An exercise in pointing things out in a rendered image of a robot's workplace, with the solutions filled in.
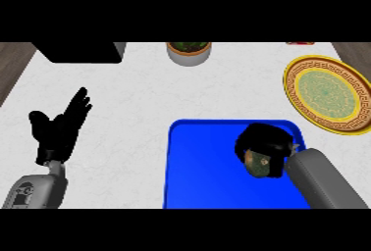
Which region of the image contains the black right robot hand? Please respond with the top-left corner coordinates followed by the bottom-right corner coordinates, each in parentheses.
top-left (235, 122), bottom-right (297, 179)

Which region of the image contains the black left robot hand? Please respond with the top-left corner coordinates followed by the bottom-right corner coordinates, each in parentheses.
top-left (28, 86), bottom-right (94, 166)

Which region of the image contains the green squash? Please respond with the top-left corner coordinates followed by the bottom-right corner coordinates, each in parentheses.
top-left (242, 148), bottom-right (272, 179)

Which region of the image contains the blue tray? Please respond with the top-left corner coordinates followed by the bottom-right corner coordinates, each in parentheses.
top-left (162, 119), bottom-right (311, 210)

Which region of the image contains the yellow patterned plate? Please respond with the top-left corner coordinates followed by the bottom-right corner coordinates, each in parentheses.
top-left (280, 54), bottom-right (371, 136)

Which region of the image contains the black appliance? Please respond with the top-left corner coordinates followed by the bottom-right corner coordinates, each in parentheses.
top-left (31, 41), bottom-right (127, 65)

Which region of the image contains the grey potted plant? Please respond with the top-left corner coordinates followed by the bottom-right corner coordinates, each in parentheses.
top-left (165, 41), bottom-right (212, 68)

